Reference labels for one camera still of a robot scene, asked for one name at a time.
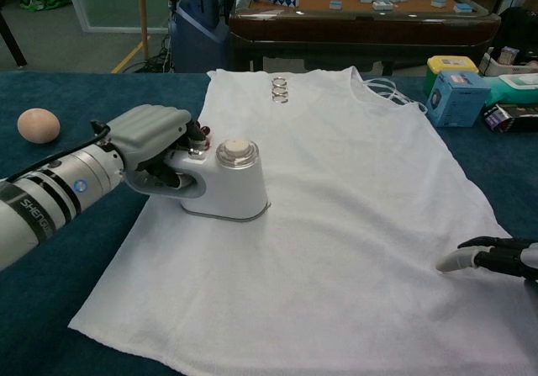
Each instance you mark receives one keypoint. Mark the blue machine pedestal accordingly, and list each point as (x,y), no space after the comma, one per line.
(197,27)

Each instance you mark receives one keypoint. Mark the black snack packet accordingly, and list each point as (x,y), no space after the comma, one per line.
(513,119)

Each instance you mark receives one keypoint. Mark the white sleeveless top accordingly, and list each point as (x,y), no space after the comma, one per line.
(336,224)

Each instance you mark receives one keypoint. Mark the brown mahjong table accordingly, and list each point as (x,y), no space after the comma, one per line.
(361,35)

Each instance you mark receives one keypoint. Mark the blue mahjong tile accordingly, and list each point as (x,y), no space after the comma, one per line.
(463,9)
(336,5)

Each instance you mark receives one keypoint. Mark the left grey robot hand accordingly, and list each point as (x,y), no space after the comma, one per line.
(147,134)

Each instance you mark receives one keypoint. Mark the dark red grape bunch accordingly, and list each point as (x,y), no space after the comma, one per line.
(205,130)

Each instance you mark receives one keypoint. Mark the light blue cardboard box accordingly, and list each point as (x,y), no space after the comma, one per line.
(458,102)

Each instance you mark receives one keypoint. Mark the dark blue table mat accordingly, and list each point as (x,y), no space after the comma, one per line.
(63,300)

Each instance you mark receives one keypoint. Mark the white handheld steamer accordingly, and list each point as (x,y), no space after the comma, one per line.
(235,186)

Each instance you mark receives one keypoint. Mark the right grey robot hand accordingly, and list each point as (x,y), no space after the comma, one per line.
(504,256)

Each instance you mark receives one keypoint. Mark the green wet wipes pack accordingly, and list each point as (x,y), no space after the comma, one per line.
(517,88)

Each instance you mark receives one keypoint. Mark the white storage box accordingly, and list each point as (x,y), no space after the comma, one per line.
(504,67)

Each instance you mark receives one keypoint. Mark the yellow lidded box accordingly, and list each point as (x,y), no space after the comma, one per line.
(449,65)

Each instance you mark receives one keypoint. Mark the white faced mahjong tile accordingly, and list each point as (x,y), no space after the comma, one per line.
(382,6)

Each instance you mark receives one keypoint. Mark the beige egg-shaped ball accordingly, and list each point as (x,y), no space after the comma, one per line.
(38,126)

